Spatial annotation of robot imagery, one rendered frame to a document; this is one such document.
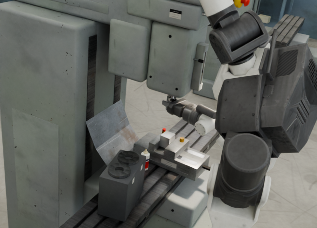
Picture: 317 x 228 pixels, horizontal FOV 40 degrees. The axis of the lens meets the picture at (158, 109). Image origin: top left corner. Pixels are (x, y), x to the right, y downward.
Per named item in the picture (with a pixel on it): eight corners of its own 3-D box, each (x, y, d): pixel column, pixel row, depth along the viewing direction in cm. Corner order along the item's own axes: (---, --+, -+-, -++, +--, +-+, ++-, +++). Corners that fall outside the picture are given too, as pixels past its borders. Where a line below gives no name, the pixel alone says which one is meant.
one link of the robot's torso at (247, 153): (269, 178, 106) (279, 118, 115) (217, 166, 109) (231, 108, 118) (254, 215, 130) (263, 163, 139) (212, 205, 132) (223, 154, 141)
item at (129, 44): (166, 69, 210) (172, 16, 199) (141, 84, 190) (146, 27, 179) (133, 59, 217) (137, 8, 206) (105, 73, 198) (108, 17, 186)
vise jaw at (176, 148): (188, 146, 215) (189, 140, 214) (174, 159, 203) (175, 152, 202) (178, 142, 218) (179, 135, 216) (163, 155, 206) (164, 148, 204)
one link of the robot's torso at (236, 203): (262, 199, 118) (269, 160, 123) (213, 186, 120) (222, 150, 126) (256, 214, 128) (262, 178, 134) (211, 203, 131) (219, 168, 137)
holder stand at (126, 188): (143, 191, 191) (146, 153, 182) (124, 222, 172) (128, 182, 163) (117, 183, 194) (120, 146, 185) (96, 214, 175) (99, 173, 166)
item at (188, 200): (216, 192, 229) (220, 174, 224) (189, 230, 201) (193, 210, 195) (135, 160, 248) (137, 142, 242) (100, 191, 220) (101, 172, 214)
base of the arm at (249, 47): (276, 49, 132) (256, 43, 142) (263, 11, 127) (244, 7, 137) (235, 73, 130) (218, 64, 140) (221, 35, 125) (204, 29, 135)
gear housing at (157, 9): (219, 20, 189) (223, -3, 184) (197, 32, 169) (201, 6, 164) (152, 5, 201) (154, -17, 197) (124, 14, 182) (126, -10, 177)
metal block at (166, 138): (174, 144, 214) (175, 134, 211) (168, 149, 209) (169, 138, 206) (164, 141, 216) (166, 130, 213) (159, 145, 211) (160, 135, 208)
